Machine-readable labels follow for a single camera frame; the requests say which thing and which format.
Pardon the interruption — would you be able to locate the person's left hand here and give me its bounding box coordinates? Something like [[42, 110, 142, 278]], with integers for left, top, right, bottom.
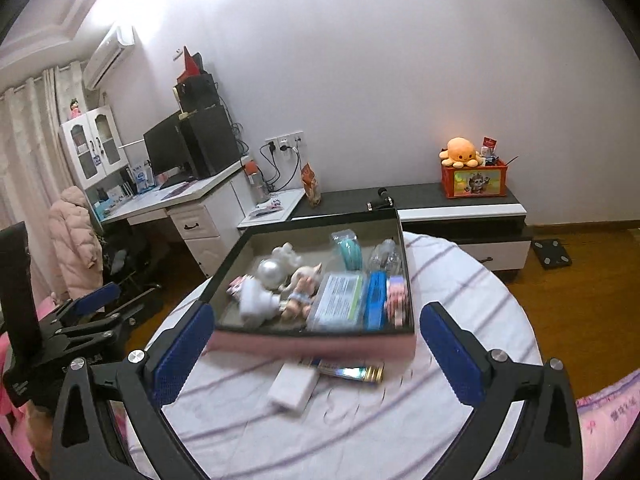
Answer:
[[26, 401, 53, 472]]

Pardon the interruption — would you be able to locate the clear plastic bag item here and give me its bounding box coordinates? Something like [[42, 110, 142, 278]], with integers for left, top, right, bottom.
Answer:
[[367, 238, 404, 275]]

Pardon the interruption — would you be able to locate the green and pink storage box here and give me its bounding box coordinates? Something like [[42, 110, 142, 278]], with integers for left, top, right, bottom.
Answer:
[[202, 209, 416, 360]]

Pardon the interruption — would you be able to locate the red picture storage box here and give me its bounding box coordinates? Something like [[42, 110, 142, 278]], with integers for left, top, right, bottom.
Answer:
[[440, 159, 508, 198]]

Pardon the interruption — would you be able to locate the black bathroom scale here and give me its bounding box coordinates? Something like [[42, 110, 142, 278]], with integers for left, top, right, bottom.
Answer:
[[532, 238, 573, 270]]

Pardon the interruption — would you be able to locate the white air conditioner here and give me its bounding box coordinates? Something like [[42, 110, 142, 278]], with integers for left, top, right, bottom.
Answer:
[[82, 25, 136, 91]]

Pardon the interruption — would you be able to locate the black box on tower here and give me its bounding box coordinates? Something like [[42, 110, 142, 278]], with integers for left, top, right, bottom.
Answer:
[[174, 73, 220, 113]]

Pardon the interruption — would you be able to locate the white power adapter box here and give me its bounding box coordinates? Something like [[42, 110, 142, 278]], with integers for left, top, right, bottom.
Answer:
[[267, 362, 319, 414]]

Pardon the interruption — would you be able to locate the silver pearl ball toy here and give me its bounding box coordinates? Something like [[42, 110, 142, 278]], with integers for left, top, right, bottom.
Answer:
[[255, 259, 288, 290]]

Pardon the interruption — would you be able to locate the black computer tower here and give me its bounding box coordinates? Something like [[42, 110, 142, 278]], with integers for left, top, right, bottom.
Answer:
[[179, 105, 241, 180]]

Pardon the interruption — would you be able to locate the white plush toy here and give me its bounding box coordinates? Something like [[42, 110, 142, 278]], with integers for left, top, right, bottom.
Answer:
[[271, 242, 303, 276]]

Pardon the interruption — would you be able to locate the orange-lid water bottle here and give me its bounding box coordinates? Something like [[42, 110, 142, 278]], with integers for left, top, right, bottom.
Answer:
[[244, 159, 270, 204]]

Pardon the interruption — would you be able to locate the baby doll figurine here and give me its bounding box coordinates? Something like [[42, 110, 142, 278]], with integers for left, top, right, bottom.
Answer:
[[281, 263, 322, 321]]

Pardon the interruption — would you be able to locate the orange octopus plush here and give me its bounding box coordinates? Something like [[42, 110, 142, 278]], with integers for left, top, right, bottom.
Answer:
[[439, 136, 484, 169]]

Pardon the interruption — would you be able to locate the white wall cabinet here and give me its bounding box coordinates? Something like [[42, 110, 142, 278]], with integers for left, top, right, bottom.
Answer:
[[60, 106, 129, 190]]

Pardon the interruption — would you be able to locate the teal item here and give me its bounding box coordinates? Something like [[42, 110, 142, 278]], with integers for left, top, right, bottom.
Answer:
[[331, 229, 362, 271]]

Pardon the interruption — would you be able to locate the pink puffer jacket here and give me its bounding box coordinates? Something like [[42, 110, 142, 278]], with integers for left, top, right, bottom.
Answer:
[[48, 185, 103, 299]]

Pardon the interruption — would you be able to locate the black white TV cabinet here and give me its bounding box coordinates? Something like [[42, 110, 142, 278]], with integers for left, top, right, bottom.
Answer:
[[291, 183, 533, 275]]

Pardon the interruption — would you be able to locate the pink purple brick figure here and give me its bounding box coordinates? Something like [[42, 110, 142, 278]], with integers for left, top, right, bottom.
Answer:
[[385, 275, 408, 327]]

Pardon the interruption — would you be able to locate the black massage gun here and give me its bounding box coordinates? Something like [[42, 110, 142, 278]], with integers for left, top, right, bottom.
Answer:
[[367, 188, 395, 211]]

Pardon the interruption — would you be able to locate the white desk with drawers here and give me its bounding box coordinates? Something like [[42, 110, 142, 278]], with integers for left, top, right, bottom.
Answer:
[[101, 156, 303, 278]]

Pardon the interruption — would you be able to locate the pink floral quilt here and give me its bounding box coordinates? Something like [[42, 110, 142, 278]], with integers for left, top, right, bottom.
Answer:
[[576, 370, 639, 479]]

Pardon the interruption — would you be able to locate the clear box with barcode label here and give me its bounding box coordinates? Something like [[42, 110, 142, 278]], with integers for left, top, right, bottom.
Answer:
[[306, 271, 367, 332]]

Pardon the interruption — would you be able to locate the snack bag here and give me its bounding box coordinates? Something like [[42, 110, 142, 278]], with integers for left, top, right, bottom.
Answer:
[[300, 162, 321, 208]]

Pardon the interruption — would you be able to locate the black computer monitor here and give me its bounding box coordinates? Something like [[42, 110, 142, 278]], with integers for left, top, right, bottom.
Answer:
[[143, 112, 195, 188]]

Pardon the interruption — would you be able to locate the pink white small toy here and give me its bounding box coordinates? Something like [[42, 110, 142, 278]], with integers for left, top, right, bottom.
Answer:
[[226, 275, 246, 301]]

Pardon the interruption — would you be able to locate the wall power strip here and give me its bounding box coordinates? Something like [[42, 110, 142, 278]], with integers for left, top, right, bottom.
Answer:
[[265, 130, 305, 152]]

